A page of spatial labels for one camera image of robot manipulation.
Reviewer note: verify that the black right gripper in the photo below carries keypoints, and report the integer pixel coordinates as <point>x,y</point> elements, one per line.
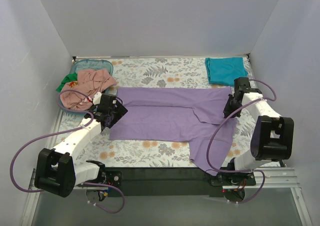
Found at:
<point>230,107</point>

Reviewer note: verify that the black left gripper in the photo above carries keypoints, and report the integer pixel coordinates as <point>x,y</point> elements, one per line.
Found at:
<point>119,111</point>

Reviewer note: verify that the purple t shirt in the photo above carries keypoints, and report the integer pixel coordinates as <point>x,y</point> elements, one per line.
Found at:
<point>179,115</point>

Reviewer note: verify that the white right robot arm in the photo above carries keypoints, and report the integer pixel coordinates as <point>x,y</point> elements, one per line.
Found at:
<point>272,137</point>

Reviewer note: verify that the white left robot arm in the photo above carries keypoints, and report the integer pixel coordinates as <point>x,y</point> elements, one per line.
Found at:
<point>56,172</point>

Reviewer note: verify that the folded teal t shirt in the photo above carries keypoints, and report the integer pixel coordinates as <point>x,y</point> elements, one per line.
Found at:
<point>223,71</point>

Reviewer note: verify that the pink t shirt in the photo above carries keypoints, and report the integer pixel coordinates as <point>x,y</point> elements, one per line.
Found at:
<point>78,95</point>

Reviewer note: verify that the blue plastic basket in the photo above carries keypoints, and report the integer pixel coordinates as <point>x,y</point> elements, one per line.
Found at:
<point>91,64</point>

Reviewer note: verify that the green t shirt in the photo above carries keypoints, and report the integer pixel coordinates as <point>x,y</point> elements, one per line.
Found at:
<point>72,77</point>

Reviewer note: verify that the floral table mat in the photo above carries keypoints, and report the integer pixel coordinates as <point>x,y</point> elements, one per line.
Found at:
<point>159,73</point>

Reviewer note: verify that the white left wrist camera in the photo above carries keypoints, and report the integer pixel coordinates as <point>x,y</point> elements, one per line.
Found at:
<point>96,98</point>

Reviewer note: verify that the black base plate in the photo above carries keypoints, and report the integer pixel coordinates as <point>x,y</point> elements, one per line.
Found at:
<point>173,181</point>

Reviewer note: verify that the aluminium frame rail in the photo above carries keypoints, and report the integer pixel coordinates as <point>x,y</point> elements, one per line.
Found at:
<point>275,200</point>

